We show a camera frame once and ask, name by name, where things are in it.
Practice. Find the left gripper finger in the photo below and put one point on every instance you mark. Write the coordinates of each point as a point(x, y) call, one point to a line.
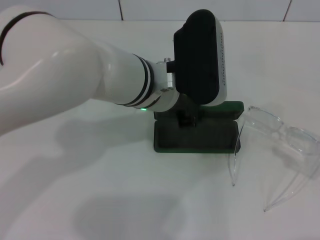
point(181, 121)
point(191, 121)

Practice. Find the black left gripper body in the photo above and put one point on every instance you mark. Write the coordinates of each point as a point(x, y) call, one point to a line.
point(187, 107)

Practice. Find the green glasses case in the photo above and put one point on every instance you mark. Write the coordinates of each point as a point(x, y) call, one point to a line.
point(195, 140)

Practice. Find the clear white glasses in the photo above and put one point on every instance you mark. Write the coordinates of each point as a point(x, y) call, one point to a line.
point(265, 120)

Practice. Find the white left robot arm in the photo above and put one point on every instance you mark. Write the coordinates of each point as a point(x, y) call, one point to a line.
point(62, 75)

